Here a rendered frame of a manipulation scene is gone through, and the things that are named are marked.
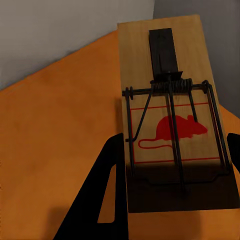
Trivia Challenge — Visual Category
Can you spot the mousetrap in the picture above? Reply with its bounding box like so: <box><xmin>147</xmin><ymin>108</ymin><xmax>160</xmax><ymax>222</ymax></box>
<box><xmin>117</xmin><ymin>14</ymin><xmax>240</xmax><ymax>213</ymax></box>

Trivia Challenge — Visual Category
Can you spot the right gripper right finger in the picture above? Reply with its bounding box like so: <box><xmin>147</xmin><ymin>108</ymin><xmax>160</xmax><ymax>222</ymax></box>
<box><xmin>226</xmin><ymin>132</ymin><xmax>240</xmax><ymax>173</ymax></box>

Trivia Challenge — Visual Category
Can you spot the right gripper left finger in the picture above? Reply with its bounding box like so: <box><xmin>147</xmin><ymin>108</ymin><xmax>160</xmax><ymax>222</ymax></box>
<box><xmin>53</xmin><ymin>133</ymin><xmax>129</xmax><ymax>240</ymax></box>

